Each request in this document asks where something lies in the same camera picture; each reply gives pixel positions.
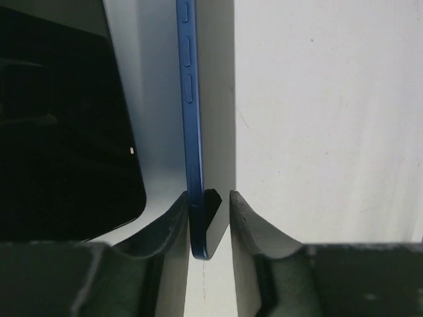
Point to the teal phone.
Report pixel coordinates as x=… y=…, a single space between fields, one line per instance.
x=69 y=166

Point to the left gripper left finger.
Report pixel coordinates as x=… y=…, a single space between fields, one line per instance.
x=143 y=275

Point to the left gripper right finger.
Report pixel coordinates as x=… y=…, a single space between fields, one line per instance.
x=277 y=275

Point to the blue phone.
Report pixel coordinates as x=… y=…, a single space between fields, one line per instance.
x=202 y=203

